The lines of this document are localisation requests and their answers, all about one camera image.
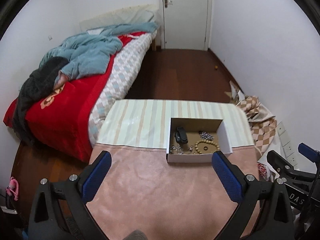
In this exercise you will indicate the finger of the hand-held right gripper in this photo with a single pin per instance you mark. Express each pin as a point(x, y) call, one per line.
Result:
point(308, 150)
point(276, 161)

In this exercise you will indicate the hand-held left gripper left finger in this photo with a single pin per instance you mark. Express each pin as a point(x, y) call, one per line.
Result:
point(96, 177)

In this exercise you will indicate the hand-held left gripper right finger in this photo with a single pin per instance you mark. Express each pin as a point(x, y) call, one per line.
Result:
point(226, 177)

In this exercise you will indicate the white cardboard box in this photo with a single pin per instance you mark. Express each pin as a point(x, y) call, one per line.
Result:
point(190, 158)

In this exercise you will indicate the black smart band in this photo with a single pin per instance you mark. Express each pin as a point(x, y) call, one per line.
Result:
point(180, 136)

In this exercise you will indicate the red white patterned bag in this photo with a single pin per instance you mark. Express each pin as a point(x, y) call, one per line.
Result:
point(262, 170)

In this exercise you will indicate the white power strip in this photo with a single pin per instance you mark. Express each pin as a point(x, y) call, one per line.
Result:
point(287, 142)

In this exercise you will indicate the beige checked cloth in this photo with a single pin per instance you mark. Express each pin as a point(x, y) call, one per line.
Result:
point(260, 127)

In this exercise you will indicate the pink suede table mat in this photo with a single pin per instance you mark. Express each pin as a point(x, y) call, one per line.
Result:
point(150, 192)

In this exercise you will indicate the bed with red blanket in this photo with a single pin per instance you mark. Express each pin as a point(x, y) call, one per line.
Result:
point(62, 120)

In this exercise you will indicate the pale striped table cloth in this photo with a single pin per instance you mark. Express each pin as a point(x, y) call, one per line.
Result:
point(140, 120)

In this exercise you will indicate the pink plastic item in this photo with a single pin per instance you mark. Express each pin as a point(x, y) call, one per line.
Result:
point(12, 187)

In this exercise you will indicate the dark object white edge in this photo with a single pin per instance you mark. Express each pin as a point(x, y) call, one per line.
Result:
point(7, 209)

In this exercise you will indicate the black fuzzy blanket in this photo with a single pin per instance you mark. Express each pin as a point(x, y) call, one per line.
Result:
point(37, 82)

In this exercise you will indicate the grey white checked quilt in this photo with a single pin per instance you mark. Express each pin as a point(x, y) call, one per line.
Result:
point(125, 67)

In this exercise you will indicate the blue quilt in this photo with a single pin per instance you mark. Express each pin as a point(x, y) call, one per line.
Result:
point(92, 55)

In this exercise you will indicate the white door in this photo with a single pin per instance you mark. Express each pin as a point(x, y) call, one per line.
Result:
point(186, 17)

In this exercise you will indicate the pale pillow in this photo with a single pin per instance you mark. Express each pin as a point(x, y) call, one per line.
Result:
point(125, 15)

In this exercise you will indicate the wooden bed frame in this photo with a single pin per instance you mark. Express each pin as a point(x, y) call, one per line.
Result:
point(154, 43)

